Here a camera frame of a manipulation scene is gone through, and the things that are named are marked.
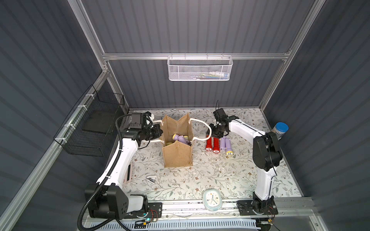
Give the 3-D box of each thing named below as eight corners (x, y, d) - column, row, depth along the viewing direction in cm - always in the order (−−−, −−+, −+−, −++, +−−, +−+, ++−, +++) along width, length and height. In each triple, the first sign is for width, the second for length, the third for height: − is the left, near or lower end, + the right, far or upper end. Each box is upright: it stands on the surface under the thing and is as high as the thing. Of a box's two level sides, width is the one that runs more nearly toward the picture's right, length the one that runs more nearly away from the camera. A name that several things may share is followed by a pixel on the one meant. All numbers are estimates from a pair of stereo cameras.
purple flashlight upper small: (226, 156, 95) (227, 154, 93) (223, 139, 103) (224, 137, 101) (232, 156, 95) (233, 154, 93) (229, 139, 103) (230, 137, 101)
